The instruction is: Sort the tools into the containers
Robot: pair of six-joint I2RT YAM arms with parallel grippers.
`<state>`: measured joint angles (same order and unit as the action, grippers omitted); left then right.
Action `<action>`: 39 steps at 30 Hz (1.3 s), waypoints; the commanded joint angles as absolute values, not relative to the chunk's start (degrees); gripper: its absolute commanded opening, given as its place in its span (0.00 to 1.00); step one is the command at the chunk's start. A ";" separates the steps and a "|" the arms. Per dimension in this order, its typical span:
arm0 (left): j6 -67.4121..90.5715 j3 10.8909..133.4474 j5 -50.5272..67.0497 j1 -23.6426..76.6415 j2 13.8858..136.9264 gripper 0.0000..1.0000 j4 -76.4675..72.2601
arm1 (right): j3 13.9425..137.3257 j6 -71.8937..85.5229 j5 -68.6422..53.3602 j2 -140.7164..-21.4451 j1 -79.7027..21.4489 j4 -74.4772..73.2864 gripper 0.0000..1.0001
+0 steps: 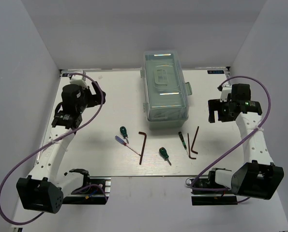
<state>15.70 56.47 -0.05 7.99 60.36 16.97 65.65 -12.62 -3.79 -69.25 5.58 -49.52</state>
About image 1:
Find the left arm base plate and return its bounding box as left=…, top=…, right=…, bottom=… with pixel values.
left=62, top=177, right=111, bottom=205

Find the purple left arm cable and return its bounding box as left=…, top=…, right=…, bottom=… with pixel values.
left=0, top=72, right=108, bottom=224

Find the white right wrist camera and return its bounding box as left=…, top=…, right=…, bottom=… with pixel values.
left=217, top=85, right=232, bottom=102

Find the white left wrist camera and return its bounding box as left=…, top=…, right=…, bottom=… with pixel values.
left=68, top=74, right=88, bottom=89

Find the medium red hex key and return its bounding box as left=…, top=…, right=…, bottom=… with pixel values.
left=191, top=126, right=199, bottom=154

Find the green toolbox with clear lid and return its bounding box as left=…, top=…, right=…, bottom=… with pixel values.
left=141, top=50, right=192, bottom=130

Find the stubby green screwdriver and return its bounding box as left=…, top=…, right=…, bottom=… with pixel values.
left=159, top=147, right=171, bottom=165
left=120, top=126, right=129, bottom=144

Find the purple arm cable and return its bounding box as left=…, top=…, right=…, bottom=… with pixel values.
left=0, top=72, right=108, bottom=224
left=189, top=75, right=272, bottom=203

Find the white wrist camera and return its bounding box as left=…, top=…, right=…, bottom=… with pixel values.
left=68, top=74, right=88, bottom=89
left=217, top=85, right=232, bottom=102

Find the slim green black screwdriver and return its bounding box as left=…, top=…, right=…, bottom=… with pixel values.
left=178, top=131, right=187, bottom=150

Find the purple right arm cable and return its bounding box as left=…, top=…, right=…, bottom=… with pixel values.
left=189, top=75, right=272, bottom=203

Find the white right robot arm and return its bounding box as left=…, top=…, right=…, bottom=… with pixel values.
left=207, top=84, right=284, bottom=200

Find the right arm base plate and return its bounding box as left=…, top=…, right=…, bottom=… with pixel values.
left=186, top=176, right=239, bottom=206

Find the blue handled screwdriver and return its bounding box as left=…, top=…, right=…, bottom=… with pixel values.
left=115, top=136, right=140, bottom=156

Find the large red hex key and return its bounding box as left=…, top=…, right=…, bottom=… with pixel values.
left=138, top=131, right=147, bottom=165

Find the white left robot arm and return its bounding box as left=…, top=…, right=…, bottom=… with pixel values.
left=16, top=83, right=106, bottom=214

